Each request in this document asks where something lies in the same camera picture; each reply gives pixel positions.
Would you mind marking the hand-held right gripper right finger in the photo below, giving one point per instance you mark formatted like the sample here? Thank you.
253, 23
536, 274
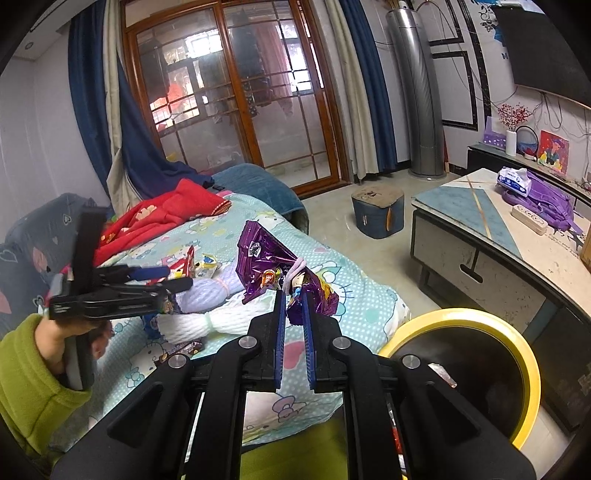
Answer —
308, 344

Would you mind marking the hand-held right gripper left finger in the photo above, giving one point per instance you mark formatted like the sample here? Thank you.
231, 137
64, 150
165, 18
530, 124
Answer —
280, 344

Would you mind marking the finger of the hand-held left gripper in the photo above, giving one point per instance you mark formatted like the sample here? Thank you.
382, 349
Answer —
150, 273
171, 286

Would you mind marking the blue snack packet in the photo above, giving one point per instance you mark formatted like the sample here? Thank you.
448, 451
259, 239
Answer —
151, 321

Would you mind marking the purple snack wrapper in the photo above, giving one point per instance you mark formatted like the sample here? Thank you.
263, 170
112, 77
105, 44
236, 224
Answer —
258, 263

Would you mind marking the clear white plastic wrapper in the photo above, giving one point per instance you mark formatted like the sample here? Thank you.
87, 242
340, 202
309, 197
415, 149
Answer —
441, 374

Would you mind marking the yellow rimmed black bin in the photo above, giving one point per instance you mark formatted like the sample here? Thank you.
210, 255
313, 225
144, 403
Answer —
517, 369

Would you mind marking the person's left forearm green sleeve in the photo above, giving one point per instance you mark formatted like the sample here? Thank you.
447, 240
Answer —
27, 397

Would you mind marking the person's left hand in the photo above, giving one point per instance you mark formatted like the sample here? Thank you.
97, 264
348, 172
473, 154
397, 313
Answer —
48, 339

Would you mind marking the red white snack packet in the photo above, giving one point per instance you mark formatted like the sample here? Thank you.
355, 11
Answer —
183, 264

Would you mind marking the lilac foam net sleeve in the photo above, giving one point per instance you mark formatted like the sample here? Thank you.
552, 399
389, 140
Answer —
207, 290

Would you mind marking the yellow white snack packet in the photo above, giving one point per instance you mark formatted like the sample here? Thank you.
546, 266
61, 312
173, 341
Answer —
207, 265

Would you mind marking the red garment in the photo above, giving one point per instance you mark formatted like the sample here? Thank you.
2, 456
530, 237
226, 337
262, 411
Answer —
161, 214

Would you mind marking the white foam net sleeve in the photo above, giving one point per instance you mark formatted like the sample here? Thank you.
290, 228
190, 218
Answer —
221, 321

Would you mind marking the brown candy bar wrapper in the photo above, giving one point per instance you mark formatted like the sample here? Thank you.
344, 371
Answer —
182, 349

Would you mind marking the cartoon cat print blanket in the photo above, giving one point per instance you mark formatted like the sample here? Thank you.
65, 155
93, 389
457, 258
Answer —
351, 295

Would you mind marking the dark heart print sofa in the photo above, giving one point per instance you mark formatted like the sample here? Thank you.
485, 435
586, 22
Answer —
32, 240

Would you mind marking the blue curtain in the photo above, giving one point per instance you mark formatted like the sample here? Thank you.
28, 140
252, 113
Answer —
143, 157
374, 69

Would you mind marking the teal fleece blanket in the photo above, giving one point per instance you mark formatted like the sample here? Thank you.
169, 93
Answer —
258, 182

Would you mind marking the cream curtain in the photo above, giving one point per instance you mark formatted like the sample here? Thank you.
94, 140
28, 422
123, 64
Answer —
115, 138
355, 92

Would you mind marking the blue stool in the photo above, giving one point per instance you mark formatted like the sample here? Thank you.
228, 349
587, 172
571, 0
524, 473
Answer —
376, 217

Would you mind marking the wooden glass sliding door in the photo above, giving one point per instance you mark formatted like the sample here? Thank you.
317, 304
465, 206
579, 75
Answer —
240, 115

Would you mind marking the coffee table with drawers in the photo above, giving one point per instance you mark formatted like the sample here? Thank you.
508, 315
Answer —
461, 221

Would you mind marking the cream power strip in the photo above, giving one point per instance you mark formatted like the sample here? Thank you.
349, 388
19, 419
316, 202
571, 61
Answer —
528, 219

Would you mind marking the white blue tissue pack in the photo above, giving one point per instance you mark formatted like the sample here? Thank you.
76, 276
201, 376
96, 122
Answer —
511, 180

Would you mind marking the silver tower air conditioner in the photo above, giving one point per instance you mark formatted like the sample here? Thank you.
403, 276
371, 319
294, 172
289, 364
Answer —
415, 92

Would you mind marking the purple backpack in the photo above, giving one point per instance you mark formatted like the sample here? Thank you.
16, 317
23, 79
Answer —
549, 203

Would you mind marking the purple box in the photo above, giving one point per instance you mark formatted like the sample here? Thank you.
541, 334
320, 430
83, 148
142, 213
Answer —
494, 134

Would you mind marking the white vase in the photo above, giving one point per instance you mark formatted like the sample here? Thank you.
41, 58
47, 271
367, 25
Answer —
510, 144

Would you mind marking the round framed ornament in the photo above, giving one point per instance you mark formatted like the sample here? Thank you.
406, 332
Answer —
528, 143

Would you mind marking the red flower sprigs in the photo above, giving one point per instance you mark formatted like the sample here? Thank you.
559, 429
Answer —
512, 115

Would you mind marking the colourful painting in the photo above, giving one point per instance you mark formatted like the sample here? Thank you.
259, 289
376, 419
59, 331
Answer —
553, 152

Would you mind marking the black television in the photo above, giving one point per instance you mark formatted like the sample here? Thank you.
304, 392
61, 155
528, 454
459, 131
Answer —
540, 46

